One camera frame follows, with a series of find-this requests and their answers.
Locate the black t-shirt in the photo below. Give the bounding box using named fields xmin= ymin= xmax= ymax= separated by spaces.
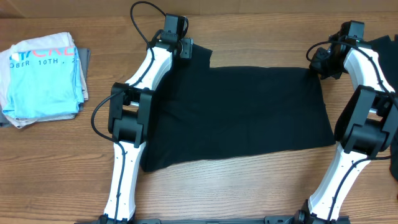
xmin=141 ymin=45 xmax=335 ymax=172

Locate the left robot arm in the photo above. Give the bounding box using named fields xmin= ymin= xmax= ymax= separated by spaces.
xmin=98 ymin=14 xmax=193 ymax=223

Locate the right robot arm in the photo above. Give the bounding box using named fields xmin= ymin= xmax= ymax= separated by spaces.
xmin=286 ymin=21 xmax=397 ymax=223

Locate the light blue folded t-shirt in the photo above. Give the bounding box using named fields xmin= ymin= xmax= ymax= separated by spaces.
xmin=2 ymin=46 xmax=85 ymax=119

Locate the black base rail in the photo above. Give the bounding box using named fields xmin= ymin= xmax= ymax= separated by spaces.
xmin=78 ymin=215 xmax=294 ymax=224

